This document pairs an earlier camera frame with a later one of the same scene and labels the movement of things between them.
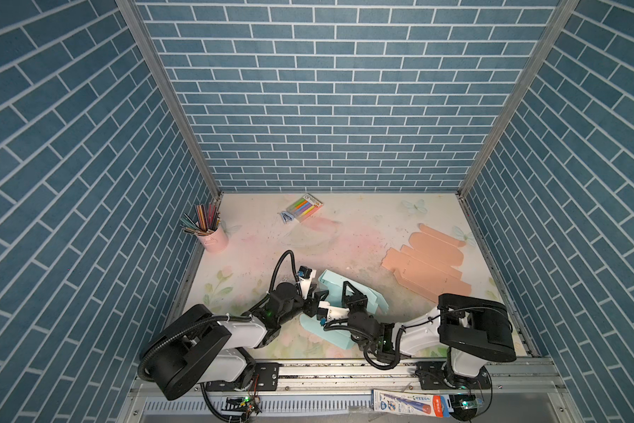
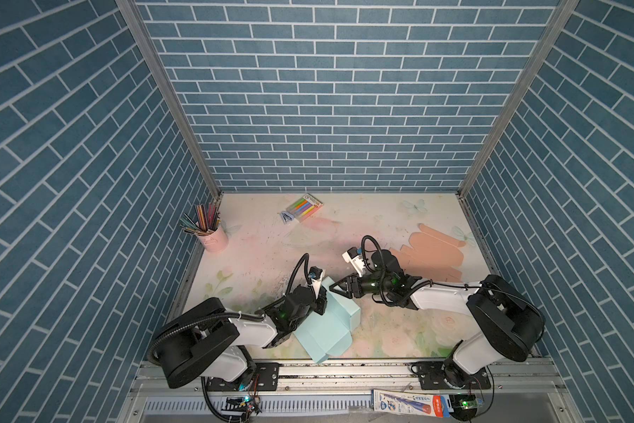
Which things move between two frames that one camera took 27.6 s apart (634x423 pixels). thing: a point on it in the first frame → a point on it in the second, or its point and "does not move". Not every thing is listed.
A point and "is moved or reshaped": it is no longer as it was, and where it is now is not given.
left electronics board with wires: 248,406 does not move
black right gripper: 355,301 → 352,284
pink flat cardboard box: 426,263 does not move
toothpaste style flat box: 411,403 does not move
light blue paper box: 341,336 is moved or reshaped
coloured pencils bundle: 206,219 does not move
